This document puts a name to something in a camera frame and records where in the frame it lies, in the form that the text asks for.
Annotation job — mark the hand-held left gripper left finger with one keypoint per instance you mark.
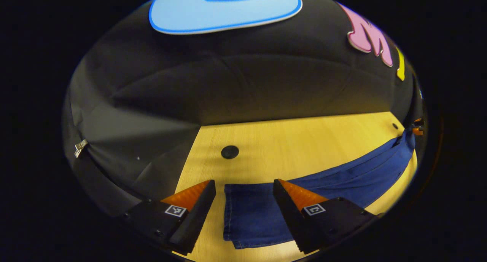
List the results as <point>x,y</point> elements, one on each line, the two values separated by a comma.
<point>198,216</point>

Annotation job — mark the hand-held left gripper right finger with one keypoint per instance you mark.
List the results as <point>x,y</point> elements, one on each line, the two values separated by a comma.
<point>291,220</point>

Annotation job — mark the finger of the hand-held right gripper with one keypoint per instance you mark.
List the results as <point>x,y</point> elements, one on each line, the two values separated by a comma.
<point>418,130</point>

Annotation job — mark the blue jeans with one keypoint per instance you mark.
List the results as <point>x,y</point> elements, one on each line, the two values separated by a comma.
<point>251,216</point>

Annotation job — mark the black backdrop cloth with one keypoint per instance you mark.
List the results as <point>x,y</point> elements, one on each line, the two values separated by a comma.
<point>190,83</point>

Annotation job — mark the white backdrop clip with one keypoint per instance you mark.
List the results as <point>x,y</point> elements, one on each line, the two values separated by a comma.
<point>80,147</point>

